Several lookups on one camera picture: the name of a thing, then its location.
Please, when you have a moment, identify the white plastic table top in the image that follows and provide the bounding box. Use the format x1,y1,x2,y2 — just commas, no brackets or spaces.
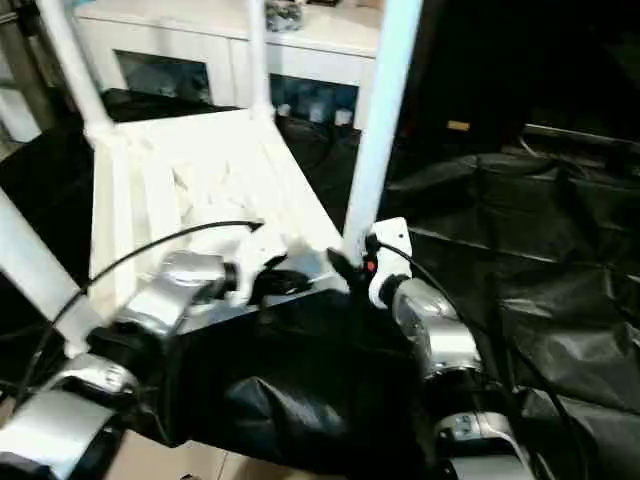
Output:
62,104,352,359

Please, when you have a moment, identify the black plastic mat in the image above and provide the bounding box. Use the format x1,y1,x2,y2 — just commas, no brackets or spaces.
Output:
0,87,640,480

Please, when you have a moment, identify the black speaker cabinet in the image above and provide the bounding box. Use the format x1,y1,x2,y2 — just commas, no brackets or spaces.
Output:
409,0,531,149

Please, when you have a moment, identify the white sideboard cabinet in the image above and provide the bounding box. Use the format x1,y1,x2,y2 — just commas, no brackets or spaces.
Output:
74,0,380,129

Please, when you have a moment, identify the black metal rod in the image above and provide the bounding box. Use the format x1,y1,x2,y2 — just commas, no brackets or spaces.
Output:
522,122,640,146

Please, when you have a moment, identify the dark bag of small parts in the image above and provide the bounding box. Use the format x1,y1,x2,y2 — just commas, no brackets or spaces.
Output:
267,0,304,31

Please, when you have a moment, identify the white slanted pipe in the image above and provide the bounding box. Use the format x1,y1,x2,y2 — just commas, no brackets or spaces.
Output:
0,84,42,142

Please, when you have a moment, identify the grey metal tripod stand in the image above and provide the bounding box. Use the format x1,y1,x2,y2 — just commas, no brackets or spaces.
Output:
0,0,57,132

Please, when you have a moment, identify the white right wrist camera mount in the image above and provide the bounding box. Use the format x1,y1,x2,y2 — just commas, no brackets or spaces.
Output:
367,217,415,310

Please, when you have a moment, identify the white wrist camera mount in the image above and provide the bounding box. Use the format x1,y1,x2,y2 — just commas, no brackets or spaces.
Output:
227,232,292,307
367,217,415,310

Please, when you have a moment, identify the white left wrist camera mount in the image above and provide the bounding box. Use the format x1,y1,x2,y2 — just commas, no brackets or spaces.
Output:
227,232,292,307

